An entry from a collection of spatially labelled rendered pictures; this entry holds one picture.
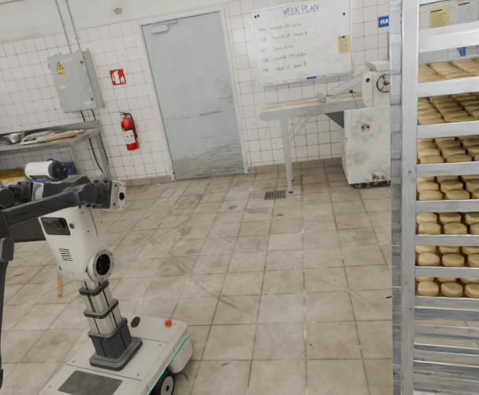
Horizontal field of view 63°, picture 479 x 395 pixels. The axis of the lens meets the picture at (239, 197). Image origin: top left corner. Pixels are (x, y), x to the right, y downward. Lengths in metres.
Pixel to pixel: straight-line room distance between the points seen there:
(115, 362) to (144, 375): 0.17
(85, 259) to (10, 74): 4.63
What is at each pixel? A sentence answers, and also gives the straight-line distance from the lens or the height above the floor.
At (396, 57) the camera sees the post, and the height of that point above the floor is 1.54.
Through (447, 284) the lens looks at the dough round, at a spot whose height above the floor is 0.97.
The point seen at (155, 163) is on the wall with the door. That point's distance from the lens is 5.55.
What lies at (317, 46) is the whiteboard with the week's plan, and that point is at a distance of 4.96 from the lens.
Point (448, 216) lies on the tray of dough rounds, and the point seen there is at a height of 1.15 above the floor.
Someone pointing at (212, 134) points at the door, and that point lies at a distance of 5.25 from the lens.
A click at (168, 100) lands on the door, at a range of 5.31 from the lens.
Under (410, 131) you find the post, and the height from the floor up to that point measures 1.42.
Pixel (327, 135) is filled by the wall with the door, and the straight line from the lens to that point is 5.12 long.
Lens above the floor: 1.65
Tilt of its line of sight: 21 degrees down
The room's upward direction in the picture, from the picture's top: 9 degrees counter-clockwise
